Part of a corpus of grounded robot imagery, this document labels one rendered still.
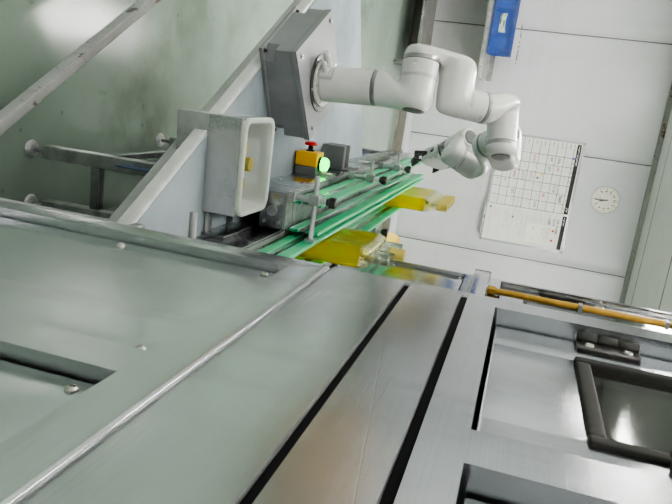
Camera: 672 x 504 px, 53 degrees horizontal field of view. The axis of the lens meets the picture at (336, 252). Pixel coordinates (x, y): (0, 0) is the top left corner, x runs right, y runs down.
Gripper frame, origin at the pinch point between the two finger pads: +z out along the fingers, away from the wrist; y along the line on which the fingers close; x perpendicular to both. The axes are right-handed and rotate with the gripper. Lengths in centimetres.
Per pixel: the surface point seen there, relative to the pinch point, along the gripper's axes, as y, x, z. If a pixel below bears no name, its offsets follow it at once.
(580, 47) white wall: 319, 323, 255
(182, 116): -96, -38, -56
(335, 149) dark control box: -35.9, -5.4, -0.3
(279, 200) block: -67, -47, -46
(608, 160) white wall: 382, 223, 277
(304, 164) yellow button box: -52, -22, -16
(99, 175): -108, -36, 2
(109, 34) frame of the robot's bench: -115, 3, -8
